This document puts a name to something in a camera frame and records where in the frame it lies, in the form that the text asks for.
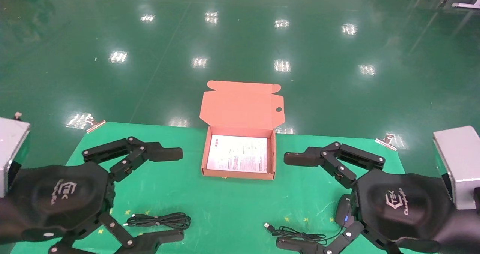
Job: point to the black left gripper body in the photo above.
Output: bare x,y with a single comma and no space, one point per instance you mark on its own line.
56,197

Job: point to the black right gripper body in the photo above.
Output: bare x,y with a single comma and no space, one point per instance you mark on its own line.
405,205

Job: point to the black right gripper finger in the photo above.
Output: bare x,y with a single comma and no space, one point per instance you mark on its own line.
300,247
300,158

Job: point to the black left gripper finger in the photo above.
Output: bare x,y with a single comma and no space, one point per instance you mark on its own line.
150,244
165,153

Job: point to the orange cardboard box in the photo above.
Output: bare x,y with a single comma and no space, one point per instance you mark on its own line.
240,107

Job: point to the white printed paper sheet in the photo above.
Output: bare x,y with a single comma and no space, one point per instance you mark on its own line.
236,152

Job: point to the metal table clip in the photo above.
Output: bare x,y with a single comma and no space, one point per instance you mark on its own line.
386,143
95,125

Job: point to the green table mat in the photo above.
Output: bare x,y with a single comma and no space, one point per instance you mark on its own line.
225,209

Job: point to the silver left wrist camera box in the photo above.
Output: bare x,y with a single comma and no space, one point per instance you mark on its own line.
11,145

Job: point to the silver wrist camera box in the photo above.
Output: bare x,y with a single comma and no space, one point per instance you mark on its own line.
11,145
457,160

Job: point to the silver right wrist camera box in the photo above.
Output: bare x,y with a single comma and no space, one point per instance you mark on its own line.
457,160

